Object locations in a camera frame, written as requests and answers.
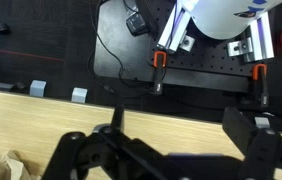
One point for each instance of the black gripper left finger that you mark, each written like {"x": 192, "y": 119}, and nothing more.
{"x": 76, "y": 154}

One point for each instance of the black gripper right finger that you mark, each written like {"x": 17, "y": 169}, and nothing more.
{"x": 261, "y": 147}

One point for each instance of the orange black clamp right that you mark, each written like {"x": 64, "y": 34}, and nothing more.
{"x": 260, "y": 87}

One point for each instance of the orange black clamp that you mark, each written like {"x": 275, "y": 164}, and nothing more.
{"x": 260, "y": 87}
{"x": 159, "y": 63}

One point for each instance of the crumpled brown paper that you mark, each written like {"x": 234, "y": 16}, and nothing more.
{"x": 12, "y": 168}

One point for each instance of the orange black clamp left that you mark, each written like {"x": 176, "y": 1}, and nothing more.
{"x": 159, "y": 63}

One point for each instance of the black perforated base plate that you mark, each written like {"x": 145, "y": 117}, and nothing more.
{"x": 198, "y": 62}

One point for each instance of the aluminium extrusion rail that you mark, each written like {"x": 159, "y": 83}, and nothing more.
{"x": 174, "y": 35}

